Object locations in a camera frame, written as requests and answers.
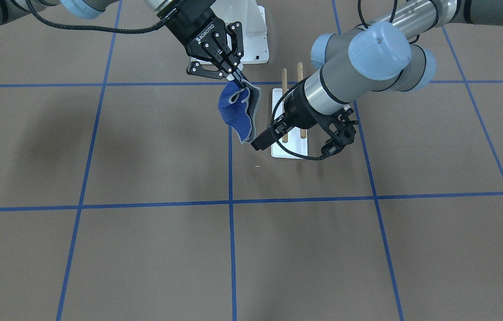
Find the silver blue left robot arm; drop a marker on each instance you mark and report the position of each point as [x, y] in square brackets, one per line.
[375, 56]

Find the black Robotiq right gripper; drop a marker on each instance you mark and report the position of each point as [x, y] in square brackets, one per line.
[191, 32]

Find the upper wooden rack rod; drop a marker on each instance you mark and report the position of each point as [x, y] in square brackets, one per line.
[284, 89]

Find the wooden rack rod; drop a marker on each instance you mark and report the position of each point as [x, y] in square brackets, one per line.
[300, 75]
[284, 89]

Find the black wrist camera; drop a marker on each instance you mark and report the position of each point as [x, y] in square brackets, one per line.
[341, 130]

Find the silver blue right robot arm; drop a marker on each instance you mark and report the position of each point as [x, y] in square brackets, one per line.
[11, 10]

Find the blue grey towel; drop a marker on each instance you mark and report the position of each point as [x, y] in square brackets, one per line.
[238, 108]

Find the lower wooden rack rod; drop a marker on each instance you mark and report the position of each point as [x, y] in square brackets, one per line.
[300, 75]

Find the white rack base tray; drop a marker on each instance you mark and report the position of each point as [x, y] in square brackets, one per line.
[297, 139]

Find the white pedestal column with base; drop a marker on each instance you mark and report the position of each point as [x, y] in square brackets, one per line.
[251, 31]

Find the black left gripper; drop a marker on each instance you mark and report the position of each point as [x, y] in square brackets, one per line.
[299, 111]

